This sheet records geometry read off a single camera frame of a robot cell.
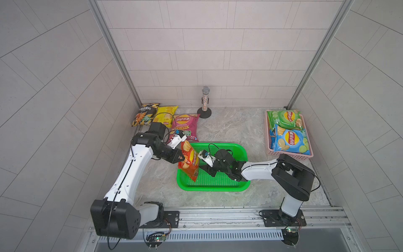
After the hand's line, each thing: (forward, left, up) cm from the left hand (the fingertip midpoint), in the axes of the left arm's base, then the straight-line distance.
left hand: (185, 155), depth 74 cm
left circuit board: (-31, +11, -14) cm, 36 cm away
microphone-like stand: (+39, -9, -11) cm, 42 cm away
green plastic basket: (-7, -10, -17) cm, 20 cm away
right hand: (+2, -8, -13) cm, 15 cm away
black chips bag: (+35, +31, -10) cm, 48 cm away
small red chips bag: (-5, -3, -1) cm, 6 cm away
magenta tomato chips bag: (+26, +2, -7) cm, 27 cm away
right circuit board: (-30, -48, -17) cm, 59 cm away
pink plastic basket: (+21, -50, -11) cm, 55 cm away
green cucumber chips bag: (+26, -59, -3) cm, 65 cm away
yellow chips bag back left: (+36, +19, -10) cm, 42 cm away
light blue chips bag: (+11, -59, -3) cm, 60 cm away
